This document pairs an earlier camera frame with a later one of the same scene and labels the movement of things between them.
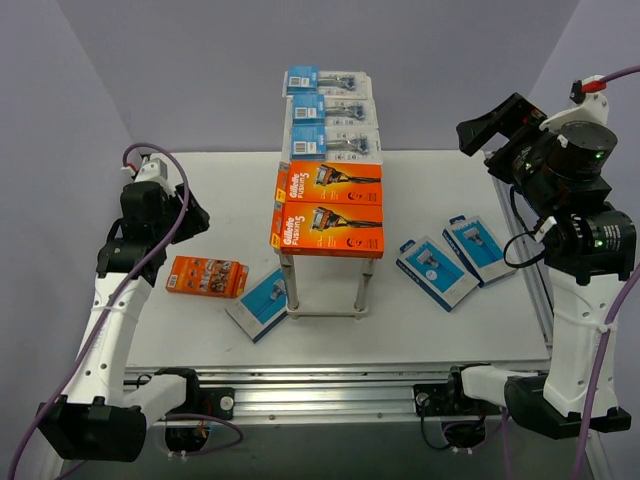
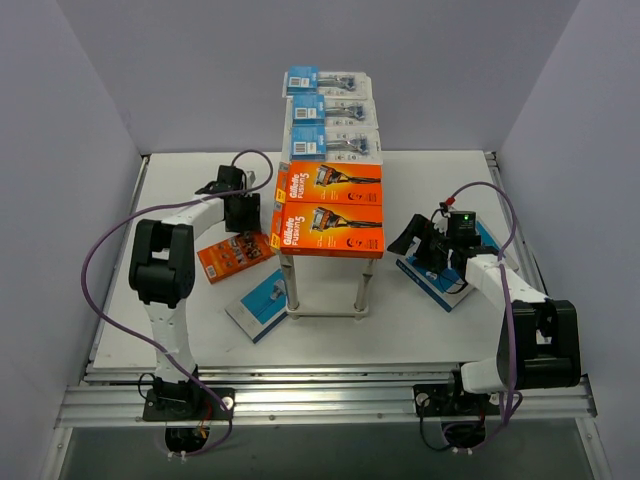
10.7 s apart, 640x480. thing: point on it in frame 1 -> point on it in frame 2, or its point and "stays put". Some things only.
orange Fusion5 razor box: x=328 y=229 stays put
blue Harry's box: x=261 y=308 stays put
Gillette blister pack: x=307 y=80 stays put
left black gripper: x=189 y=215 -> x=242 y=216
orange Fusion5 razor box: x=208 y=277 -> x=235 y=255
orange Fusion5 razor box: x=330 y=183 stays put
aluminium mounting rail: x=326 y=395 stays put
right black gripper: x=503 y=156 -> x=426 y=242
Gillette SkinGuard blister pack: x=315 y=110 stays put
